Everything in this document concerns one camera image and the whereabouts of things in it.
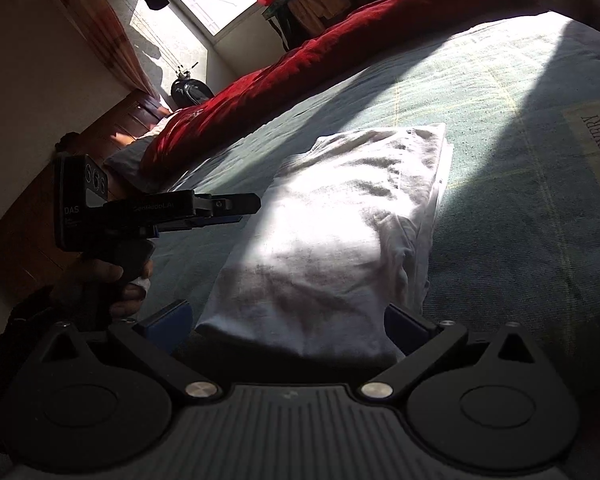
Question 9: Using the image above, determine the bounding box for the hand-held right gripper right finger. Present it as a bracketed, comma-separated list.
[357, 302, 538, 403]

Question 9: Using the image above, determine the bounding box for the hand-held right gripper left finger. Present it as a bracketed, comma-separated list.
[40, 299, 223, 403]

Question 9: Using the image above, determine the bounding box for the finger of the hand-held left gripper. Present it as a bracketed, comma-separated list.
[157, 212, 244, 233]
[194, 192, 262, 216]

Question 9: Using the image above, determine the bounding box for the white printed long-sleeve shirt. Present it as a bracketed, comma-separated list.
[195, 122, 455, 366]

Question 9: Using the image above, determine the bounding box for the person's left hand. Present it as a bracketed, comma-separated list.
[50, 257, 155, 320]

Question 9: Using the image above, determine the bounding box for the wooden bed headboard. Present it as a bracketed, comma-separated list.
[0, 89, 173, 306]

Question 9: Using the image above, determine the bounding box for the grey pillow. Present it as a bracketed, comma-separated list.
[102, 115, 173, 183]

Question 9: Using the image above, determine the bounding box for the dark cloth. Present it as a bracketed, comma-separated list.
[54, 132, 83, 157]

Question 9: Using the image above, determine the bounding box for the black backpack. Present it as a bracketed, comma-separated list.
[171, 62, 215, 110]

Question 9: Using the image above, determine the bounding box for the red duvet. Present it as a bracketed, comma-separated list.
[140, 0, 548, 181]

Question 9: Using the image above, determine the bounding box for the orange curtain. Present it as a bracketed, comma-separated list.
[47, 0, 156, 98]

